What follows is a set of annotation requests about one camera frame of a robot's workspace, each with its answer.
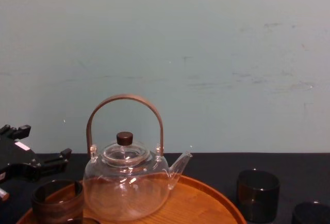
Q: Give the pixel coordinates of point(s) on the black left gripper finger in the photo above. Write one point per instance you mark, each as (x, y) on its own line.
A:
(58, 160)
(20, 132)

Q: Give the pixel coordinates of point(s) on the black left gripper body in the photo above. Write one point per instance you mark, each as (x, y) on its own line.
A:
(18, 159)

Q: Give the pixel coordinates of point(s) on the round wooden tray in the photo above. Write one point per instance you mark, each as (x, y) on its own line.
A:
(196, 203)

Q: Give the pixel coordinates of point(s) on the smoked dark glass cup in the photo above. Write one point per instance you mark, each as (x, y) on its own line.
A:
(55, 203)
(82, 221)
(257, 198)
(312, 213)

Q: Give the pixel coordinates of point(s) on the glass teapot lid dark knob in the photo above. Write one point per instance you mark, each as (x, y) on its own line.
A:
(125, 152)

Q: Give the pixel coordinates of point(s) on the black table cloth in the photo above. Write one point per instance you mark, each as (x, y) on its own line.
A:
(214, 164)

